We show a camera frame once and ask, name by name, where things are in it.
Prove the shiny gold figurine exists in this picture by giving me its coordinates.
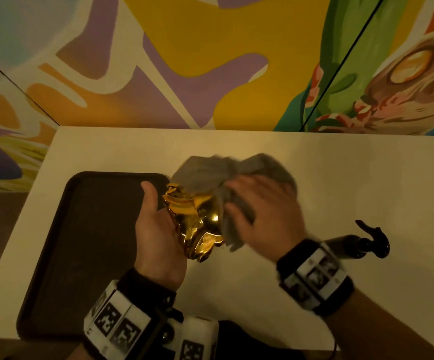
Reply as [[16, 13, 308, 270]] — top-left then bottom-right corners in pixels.
[[162, 183, 225, 263]]

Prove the person's left hand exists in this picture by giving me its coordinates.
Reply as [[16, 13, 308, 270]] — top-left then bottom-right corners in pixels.
[[134, 181, 188, 292]]

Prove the dark brown serving tray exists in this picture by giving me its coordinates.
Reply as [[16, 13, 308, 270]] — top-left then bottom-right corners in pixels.
[[16, 171, 170, 341]]

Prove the person's right forearm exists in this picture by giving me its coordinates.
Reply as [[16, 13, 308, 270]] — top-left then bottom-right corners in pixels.
[[324, 288, 434, 360]]

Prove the grey cleaning cloth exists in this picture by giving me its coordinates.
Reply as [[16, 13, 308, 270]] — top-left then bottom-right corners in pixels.
[[170, 153, 298, 253]]

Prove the black trigger spray bottle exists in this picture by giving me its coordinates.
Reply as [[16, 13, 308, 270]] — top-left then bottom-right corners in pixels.
[[324, 220, 390, 260]]

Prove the person's left forearm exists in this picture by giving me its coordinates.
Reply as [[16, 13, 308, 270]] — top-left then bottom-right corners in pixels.
[[66, 343, 92, 360]]

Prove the person's right hand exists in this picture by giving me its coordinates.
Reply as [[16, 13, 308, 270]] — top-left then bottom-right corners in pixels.
[[224, 174, 307, 264]]

